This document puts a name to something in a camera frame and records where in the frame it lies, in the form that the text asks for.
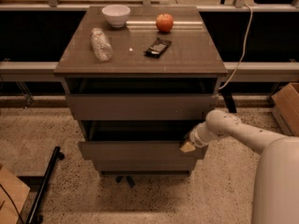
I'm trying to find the cardboard box left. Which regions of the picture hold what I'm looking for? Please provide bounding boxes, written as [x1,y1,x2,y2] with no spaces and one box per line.
[0,164,30,224]

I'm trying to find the grey drawer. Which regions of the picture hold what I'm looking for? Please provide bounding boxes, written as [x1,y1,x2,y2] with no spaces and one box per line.
[78,120,206,161]
[65,77,218,120]
[93,158,196,172]

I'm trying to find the black cable on box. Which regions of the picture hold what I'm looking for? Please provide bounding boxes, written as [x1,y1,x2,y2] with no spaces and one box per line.
[0,184,24,224]

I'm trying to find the cardboard box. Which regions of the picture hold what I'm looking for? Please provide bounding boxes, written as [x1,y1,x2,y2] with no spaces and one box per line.
[0,164,30,224]
[272,83,299,136]

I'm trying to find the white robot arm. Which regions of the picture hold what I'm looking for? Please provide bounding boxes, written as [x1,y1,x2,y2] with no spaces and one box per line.
[180,110,299,224]

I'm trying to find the white ceramic bowl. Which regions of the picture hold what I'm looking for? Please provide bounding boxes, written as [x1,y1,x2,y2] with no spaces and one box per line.
[102,5,131,28]

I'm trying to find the grey bottom drawer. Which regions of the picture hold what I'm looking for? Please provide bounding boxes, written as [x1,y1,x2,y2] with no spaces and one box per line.
[93,158,196,172]

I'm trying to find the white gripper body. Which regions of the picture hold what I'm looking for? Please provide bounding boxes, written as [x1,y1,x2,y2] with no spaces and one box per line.
[189,122,215,147]

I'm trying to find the black metal stand leg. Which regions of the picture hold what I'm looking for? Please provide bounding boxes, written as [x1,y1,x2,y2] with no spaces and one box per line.
[26,147,64,224]

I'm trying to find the red apple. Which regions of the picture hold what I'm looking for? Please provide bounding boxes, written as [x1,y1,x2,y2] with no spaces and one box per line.
[156,13,174,33]

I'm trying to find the clear plastic bottle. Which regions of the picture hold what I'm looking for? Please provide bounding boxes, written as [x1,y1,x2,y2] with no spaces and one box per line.
[91,28,113,62]

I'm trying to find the black snack bar packet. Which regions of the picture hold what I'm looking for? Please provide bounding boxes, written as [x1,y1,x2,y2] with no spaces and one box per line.
[144,37,172,59]

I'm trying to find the cardboard box right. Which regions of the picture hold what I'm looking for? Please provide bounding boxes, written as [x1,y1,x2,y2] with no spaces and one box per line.
[272,83,299,136]

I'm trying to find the white cable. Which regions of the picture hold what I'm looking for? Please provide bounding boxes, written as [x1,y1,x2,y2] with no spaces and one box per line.
[218,4,254,91]

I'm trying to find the grey top drawer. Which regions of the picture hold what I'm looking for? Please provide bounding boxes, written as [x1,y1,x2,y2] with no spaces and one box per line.
[65,77,218,120]

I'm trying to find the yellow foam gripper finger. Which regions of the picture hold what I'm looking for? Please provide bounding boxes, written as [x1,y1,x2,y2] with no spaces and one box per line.
[179,140,196,153]

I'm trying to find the grey drawer cabinet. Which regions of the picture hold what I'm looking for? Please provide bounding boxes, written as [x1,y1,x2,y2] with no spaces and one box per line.
[54,7,227,174]

